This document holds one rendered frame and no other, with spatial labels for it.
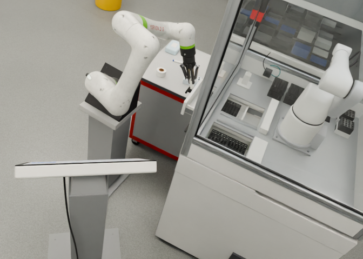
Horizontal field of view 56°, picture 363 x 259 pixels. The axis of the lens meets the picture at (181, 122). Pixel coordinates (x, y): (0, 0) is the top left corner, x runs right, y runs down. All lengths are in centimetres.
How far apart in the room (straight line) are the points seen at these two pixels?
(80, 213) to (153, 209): 114
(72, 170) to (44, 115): 192
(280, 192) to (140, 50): 94
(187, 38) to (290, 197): 102
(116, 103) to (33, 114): 151
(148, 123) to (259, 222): 122
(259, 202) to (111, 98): 93
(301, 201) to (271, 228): 29
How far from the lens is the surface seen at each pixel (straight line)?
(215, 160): 172
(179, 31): 204
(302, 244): 202
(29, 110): 331
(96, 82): 193
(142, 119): 274
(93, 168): 136
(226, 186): 182
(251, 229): 203
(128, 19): 171
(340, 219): 181
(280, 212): 185
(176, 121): 258
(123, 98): 183
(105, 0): 476
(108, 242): 248
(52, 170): 136
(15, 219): 265
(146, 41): 164
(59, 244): 249
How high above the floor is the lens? 227
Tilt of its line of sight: 43 degrees down
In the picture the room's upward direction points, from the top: 16 degrees clockwise
